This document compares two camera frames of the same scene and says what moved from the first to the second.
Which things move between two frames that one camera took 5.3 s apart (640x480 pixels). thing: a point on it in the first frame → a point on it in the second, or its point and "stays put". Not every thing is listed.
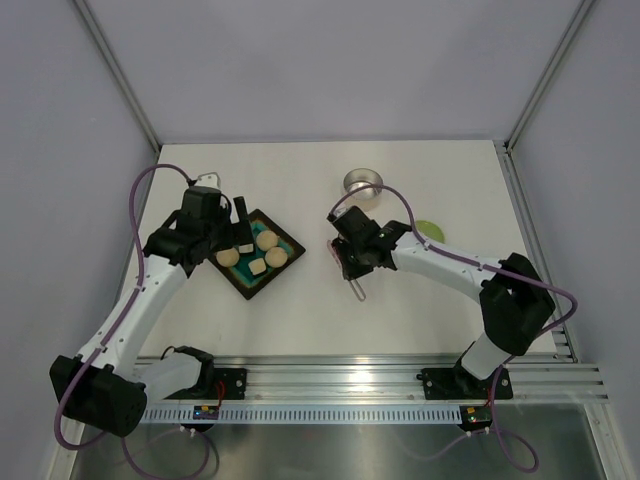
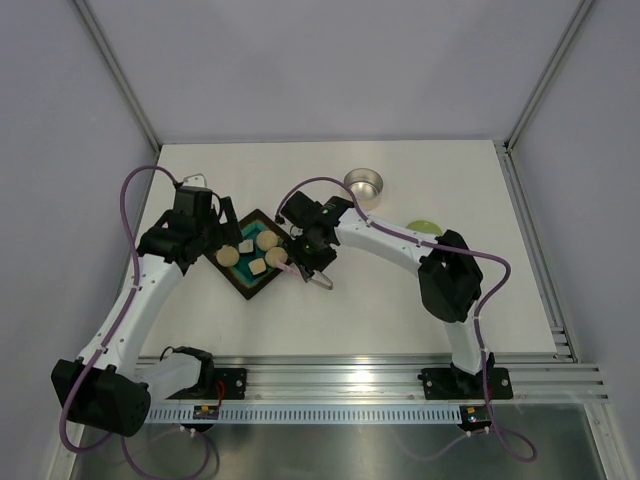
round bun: (227, 257) stays put
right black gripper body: (353, 260) → (310, 254)
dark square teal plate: (274, 251) stays put
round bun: (276, 257) stays put
